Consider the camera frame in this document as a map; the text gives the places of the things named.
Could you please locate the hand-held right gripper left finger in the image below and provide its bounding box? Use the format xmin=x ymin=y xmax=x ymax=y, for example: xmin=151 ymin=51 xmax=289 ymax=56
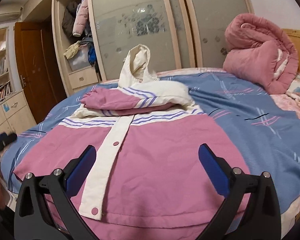
xmin=14 ymin=144 xmax=98 ymax=240

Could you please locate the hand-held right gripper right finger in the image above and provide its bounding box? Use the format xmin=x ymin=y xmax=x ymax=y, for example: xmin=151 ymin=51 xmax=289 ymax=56
xmin=198 ymin=144 xmax=282 ymax=240

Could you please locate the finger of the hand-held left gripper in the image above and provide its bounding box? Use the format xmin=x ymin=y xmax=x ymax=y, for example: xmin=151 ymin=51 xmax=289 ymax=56
xmin=0 ymin=133 xmax=17 ymax=150

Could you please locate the pink and white hooded jacket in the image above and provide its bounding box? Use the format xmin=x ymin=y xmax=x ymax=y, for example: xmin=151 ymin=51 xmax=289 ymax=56
xmin=12 ymin=44 xmax=252 ymax=240

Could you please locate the grey clothes pile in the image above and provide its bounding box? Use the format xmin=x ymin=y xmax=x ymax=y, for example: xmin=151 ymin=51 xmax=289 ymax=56
xmin=79 ymin=35 xmax=93 ymax=49

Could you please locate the light wooden bookshelf cabinet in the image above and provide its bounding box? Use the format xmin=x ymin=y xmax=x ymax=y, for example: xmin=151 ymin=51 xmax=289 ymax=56
xmin=0 ymin=26 xmax=38 ymax=140

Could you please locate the row of books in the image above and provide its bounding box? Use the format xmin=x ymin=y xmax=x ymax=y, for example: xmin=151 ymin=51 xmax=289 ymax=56
xmin=0 ymin=81 xmax=13 ymax=109

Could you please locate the blue plaid bedspread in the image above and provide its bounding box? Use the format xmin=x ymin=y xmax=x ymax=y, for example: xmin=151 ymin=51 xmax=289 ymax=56
xmin=0 ymin=71 xmax=300 ymax=203

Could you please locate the brown wooden door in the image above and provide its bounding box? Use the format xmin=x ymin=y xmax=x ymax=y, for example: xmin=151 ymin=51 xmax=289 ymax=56
xmin=14 ymin=21 xmax=68 ymax=126

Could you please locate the clear plastic storage box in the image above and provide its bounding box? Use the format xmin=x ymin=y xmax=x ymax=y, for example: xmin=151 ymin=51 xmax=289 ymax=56
xmin=68 ymin=47 xmax=92 ymax=72

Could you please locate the crumpled yellow cloth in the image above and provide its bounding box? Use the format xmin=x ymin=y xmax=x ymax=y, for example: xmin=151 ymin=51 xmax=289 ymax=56
xmin=64 ymin=41 xmax=82 ymax=60

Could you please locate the blue garment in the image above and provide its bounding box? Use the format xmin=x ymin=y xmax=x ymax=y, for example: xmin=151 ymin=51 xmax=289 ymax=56
xmin=87 ymin=47 xmax=97 ymax=67

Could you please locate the rolled pink quilt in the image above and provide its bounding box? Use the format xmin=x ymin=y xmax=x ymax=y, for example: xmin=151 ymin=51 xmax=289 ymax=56
xmin=222 ymin=13 xmax=299 ymax=95

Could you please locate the white air conditioner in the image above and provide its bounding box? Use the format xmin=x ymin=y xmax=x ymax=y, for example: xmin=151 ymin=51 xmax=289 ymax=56
xmin=0 ymin=6 xmax=23 ymax=20

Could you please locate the hanging dark brown jacket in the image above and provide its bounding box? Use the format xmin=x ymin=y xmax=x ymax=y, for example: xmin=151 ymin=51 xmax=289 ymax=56
xmin=62 ymin=1 xmax=79 ymax=33

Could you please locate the hanging pink puffer jacket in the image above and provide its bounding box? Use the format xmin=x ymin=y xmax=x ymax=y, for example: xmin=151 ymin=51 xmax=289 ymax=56
xmin=72 ymin=0 xmax=89 ymax=37

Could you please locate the wardrobe with frosted sliding doors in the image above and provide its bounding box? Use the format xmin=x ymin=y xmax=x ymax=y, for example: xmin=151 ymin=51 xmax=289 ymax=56
xmin=51 ymin=0 xmax=255 ymax=97

